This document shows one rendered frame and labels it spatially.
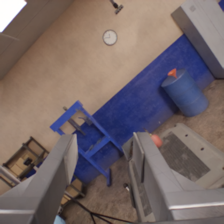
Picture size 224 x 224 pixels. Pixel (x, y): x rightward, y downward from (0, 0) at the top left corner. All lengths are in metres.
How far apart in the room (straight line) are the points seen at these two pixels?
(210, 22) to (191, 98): 1.51
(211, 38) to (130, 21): 1.68
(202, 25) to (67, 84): 3.03
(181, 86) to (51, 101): 2.87
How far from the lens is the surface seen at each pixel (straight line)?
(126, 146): 3.37
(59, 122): 3.55
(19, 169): 4.67
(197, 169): 0.80
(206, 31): 3.83
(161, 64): 3.95
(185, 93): 3.41
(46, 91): 4.03
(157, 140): 1.02
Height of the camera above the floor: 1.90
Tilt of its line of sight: 12 degrees down
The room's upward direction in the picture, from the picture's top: 43 degrees counter-clockwise
